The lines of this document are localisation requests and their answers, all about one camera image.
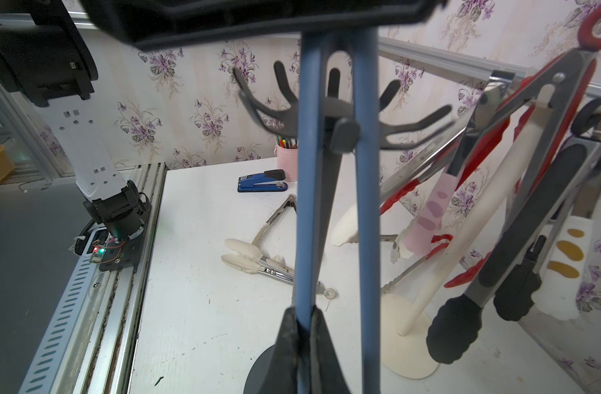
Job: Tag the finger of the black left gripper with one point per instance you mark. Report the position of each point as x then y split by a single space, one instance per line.
151 25

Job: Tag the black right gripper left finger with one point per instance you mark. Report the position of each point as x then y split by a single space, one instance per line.
281 373

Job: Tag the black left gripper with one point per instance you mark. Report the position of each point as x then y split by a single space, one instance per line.
42 53

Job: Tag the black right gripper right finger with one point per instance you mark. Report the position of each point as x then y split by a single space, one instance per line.
326 375

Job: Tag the pink cat paw tongs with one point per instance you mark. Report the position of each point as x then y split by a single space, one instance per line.
418 239

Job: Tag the black silicone tip tongs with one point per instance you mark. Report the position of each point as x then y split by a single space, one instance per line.
514 269

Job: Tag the dark grey utensil rack stand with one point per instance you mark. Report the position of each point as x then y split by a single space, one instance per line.
339 135

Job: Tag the red silicone tip tongs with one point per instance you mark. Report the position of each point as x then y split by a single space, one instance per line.
570 73

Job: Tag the steel tongs white ring large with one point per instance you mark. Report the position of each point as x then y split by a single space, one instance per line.
350 226

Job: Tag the steel tongs red handle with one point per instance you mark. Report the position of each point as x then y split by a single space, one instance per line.
444 243
434 158

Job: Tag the small white steel tongs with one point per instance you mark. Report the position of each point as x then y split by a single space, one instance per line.
564 267

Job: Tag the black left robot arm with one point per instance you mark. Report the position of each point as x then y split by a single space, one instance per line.
110 199

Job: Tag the cream utensil rack stand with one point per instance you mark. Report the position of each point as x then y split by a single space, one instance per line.
405 325

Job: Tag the steel tongs cream silicone tips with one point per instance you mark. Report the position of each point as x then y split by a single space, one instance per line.
250 259

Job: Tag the steel tongs white tips open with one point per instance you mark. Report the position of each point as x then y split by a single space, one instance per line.
289 202

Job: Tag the blue black stapler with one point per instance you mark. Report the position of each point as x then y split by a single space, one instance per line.
268 181

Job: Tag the pink pen holder bucket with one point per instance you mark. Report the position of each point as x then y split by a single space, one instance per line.
287 160

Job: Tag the coloured pens in bucket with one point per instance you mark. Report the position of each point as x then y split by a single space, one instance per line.
287 143

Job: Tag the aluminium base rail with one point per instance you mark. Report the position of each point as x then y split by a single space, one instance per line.
90 342

